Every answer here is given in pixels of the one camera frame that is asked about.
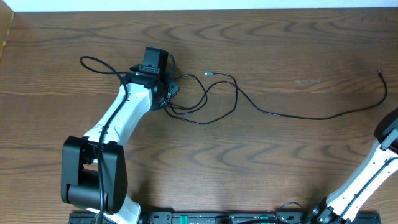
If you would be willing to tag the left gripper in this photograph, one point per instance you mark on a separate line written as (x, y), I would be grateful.
(175, 89)

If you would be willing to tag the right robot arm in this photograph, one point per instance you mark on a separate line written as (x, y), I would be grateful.
(342, 206)

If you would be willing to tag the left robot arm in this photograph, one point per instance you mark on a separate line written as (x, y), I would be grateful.
(94, 174)

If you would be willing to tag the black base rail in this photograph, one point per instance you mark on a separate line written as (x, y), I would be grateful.
(286, 215)

